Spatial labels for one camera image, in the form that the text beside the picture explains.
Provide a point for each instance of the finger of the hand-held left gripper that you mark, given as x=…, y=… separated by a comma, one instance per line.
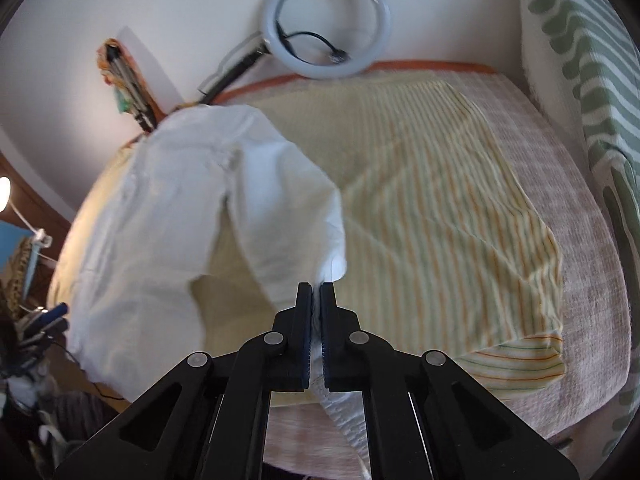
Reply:
x=50, y=312
x=52, y=327

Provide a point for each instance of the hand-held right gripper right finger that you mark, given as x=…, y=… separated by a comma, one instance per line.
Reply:
x=326, y=350

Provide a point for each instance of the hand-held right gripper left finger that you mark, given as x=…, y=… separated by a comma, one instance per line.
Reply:
x=305, y=345

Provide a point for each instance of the white garment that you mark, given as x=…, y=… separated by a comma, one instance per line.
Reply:
x=175, y=210

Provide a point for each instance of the white fluffy cloth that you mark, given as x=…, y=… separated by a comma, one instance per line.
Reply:
x=22, y=392

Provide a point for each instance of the blue chair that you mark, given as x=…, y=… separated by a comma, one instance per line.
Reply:
x=11, y=247

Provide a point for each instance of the dark knitted cloth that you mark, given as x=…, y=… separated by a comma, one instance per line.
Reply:
x=80, y=412

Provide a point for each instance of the wooden door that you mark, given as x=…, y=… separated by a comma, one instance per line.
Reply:
x=35, y=195

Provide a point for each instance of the lit desk lamp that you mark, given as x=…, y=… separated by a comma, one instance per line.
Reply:
x=3, y=194

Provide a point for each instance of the yellow striped bed sheet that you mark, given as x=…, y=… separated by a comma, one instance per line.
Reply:
x=425, y=210

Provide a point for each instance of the black tripod legs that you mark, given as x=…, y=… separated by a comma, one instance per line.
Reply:
x=107, y=72

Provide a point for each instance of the pink checkered blanket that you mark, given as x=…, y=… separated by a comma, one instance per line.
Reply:
x=575, y=260

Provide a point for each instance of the white flat board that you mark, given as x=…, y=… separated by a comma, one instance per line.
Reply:
x=150, y=60

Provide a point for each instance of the green striped white curtain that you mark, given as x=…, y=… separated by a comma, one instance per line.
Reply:
x=595, y=85

